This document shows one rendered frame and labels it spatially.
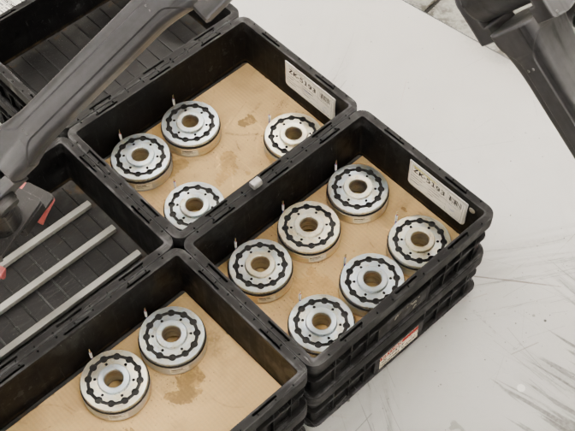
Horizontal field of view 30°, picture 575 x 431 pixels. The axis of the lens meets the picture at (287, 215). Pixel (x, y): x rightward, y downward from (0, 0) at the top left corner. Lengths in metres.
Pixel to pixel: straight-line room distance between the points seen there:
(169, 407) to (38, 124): 0.53
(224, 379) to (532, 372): 0.52
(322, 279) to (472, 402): 0.32
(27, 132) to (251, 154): 0.65
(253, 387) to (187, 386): 0.10
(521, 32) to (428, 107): 1.06
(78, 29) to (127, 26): 0.85
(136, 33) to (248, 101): 0.70
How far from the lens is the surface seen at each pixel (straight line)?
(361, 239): 1.77
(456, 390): 1.80
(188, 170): 1.86
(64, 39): 2.10
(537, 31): 1.07
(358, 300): 1.67
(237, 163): 1.86
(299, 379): 1.53
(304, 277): 1.73
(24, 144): 1.31
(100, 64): 1.28
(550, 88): 1.09
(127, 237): 1.80
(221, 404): 1.63
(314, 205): 1.77
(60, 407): 1.66
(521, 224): 1.98
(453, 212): 1.76
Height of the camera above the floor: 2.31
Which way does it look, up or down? 55 degrees down
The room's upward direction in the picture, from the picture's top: 1 degrees counter-clockwise
